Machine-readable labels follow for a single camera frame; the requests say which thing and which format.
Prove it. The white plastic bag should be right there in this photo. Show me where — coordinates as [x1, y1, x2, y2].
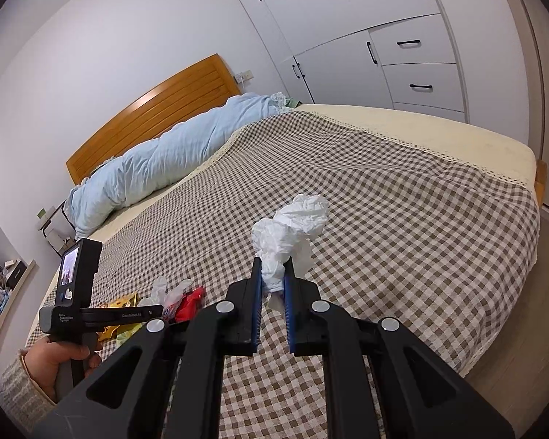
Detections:
[138, 277, 195, 322]

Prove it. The person's left hand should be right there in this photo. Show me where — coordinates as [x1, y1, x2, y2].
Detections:
[20, 335, 104, 403]

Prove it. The bedside table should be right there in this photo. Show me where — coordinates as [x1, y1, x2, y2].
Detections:
[37, 201, 76, 259]

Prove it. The person's left forearm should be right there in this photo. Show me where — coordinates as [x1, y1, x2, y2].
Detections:
[0, 352, 58, 421]

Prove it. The white tissue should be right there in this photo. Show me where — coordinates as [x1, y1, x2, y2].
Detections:
[251, 194, 330, 294]

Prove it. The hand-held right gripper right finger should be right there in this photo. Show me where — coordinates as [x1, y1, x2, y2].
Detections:
[284, 256, 516, 439]

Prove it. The grey wooden door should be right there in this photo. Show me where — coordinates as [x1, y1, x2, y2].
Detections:
[503, 0, 549, 227]

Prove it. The wooden windowsill shelf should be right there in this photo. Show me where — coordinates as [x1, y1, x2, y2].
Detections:
[0, 258, 37, 371]

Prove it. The light blue duvet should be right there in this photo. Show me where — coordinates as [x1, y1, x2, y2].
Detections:
[64, 91, 294, 241]

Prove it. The white wardrobe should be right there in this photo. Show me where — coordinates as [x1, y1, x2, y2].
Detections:
[217, 0, 477, 125]

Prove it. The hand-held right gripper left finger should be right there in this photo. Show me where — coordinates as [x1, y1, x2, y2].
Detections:
[32, 256, 264, 439]

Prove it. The cream bed sheet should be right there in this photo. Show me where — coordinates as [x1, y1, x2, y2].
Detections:
[27, 103, 538, 348]

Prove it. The wooden bed with checkered cover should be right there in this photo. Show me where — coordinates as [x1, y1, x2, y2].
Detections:
[25, 110, 541, 439]

